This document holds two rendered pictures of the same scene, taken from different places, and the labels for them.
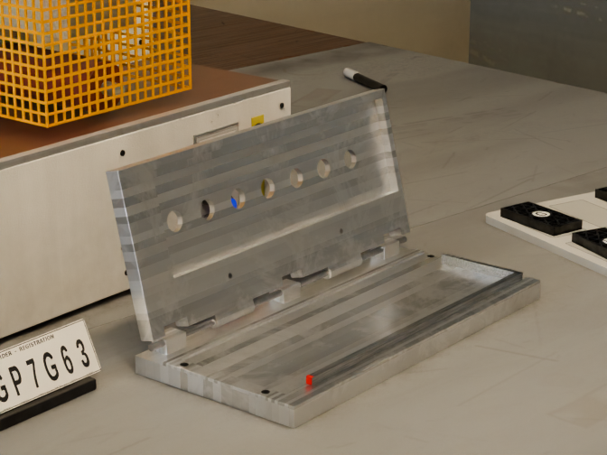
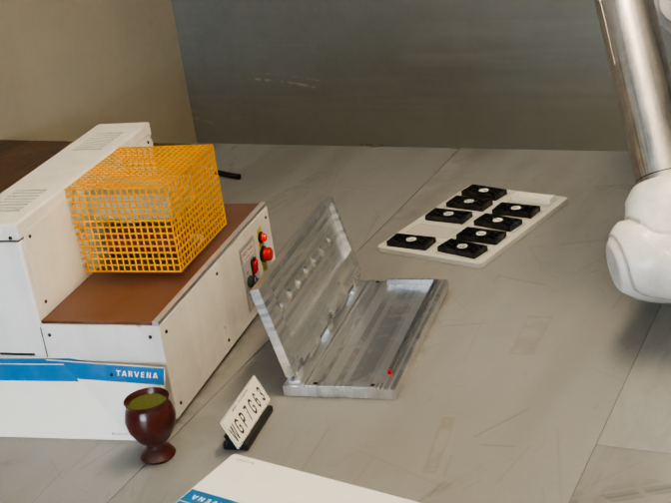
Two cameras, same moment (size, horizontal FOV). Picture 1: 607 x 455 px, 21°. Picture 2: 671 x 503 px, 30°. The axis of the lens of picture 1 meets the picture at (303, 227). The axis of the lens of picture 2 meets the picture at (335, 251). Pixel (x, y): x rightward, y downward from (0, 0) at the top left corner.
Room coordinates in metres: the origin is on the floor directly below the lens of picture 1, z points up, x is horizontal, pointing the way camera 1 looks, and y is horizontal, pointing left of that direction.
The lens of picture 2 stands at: (-0.36, 0.69, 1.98)
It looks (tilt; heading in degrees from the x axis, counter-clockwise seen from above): 23 degrees down; 341
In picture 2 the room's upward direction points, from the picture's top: 8 degrees counter-clockwise
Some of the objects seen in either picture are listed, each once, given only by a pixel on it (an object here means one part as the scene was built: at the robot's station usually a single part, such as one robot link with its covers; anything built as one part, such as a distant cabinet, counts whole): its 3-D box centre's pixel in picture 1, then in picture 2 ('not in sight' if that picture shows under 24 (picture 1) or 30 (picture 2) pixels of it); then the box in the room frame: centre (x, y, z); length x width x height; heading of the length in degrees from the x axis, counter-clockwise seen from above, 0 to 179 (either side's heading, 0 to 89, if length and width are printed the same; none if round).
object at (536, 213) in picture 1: (540, 218); (410, 242); (2.00, -0.30, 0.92); 0.10 x 0.05 x 0.01; 36
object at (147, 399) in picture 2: not in sight; (152, 427); (1.47, 0.42, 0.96); 0.09 x 0.09 x 0.11
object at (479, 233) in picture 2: not in sight; (481, 236); (1.92, -0.44, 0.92); 0.10 x 0.05 x 0.01; 33
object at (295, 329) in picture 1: (349, 318); (370, 330); (1.64, -0.05, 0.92); 0.44 x 0.21 x 0.04; 141
